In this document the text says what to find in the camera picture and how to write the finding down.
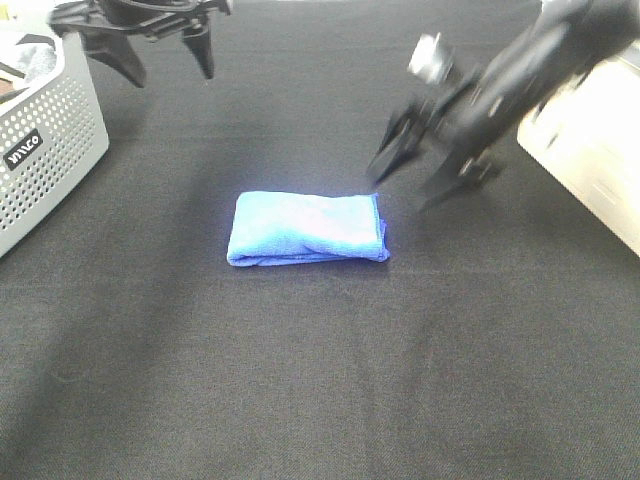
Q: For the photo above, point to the blue microfiber towel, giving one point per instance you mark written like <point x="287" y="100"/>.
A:
<point x="279" y="228"/>

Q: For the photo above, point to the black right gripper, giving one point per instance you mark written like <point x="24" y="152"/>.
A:
<point x="463" y="125"/>

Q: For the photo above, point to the black table cover cloth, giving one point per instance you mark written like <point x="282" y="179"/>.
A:
<point x="499" y="341"/>

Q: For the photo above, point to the grey perforated plastic basket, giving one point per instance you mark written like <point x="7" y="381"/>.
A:
<point x="52" y="135"/>

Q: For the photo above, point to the grey cloth in basket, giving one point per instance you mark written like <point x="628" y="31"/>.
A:
<point x="34" y="60"/>

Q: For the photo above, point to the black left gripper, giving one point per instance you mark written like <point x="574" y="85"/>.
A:
<point x="100" y="20"/>

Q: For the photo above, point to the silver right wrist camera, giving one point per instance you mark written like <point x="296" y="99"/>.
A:
<point x="432" y="60"/>

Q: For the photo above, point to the white plastic storage bin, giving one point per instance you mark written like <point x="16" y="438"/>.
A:
<point x="587" y="137"/>

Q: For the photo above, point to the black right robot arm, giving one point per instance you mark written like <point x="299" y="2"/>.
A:
<point x="568" y="39"/>

